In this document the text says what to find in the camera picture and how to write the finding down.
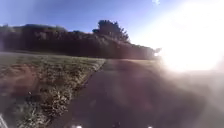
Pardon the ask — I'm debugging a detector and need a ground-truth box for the dark asphalt path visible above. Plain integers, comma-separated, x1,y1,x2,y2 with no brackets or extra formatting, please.
46,58,224,128

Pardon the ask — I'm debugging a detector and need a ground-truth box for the long dark hedge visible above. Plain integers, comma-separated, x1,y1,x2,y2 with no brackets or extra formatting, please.
0,23,162,61

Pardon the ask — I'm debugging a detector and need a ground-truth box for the grass field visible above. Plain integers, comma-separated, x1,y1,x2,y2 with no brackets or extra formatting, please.
0,50,107,128

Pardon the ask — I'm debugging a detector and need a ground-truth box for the tall dark tree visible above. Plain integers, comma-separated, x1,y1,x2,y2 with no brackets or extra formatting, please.
92,19,131,43

